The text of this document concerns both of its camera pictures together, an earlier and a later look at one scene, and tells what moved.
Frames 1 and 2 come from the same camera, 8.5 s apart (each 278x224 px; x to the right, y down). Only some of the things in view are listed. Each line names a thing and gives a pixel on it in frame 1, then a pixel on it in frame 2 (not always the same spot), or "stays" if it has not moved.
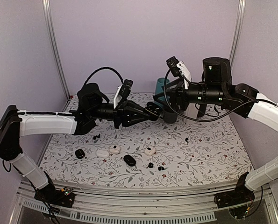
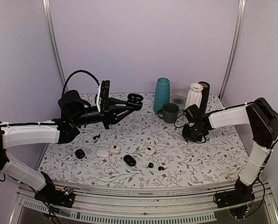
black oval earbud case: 129,160 stays
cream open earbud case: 149,150 stays
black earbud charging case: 154,111 → 134,100
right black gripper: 179,92 → 186,136
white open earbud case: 115,149 stays
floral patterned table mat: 206,152 stays
